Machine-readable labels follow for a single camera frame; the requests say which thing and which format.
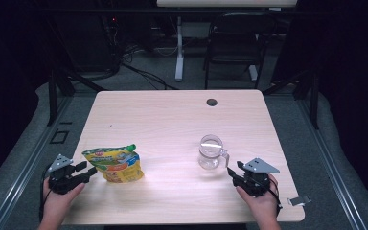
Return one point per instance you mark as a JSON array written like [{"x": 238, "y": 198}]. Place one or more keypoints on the white desk top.
[{"x": 226, "y": 3}]

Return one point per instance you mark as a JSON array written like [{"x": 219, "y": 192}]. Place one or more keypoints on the white desk foot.
[{"x": 253, "y": 73}]

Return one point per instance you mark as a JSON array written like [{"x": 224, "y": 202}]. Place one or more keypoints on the black folding chair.
[{"x": 236, "y": 41}]

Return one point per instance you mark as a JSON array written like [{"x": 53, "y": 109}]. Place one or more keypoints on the grey tape strip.
[{"x": 298, "y": 200}]

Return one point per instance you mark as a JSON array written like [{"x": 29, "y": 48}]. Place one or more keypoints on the yellow spouted snack pouch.
[{"x": 118, "y": 164}]

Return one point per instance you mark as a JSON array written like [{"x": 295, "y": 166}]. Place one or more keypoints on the person's left hand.
[{"x": 57, "y": 204}]

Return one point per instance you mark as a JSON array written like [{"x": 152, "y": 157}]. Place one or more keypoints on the clear glass jar with lid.
[{"x": 209, "y": 153}]

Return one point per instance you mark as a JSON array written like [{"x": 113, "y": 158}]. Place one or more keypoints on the person's right hand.
[{"x": 265, "y": 206}]

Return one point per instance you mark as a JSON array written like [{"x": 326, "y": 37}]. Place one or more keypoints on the aluminium floor rail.
[
  {"x": 28, "y": 166},
  {"x": 332, "y": 166}
]

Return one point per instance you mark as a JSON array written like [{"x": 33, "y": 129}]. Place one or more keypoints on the white desk leg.
[{"x": 179, "y": 60}]

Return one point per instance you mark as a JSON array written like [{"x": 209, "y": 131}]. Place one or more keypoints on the black metal stand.
[
  {"x": 314, "y": 102},
  {"x": 52, "y": 96}
]

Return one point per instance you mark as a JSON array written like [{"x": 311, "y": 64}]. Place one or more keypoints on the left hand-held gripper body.
[{"x": 62, "y": 182}]

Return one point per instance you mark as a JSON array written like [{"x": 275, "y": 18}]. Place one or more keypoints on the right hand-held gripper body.
[{"x": 252, "y": 183}]

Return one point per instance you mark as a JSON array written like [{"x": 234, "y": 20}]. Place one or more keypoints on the dark computer tower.
[{"x": 86, "y": 41}]

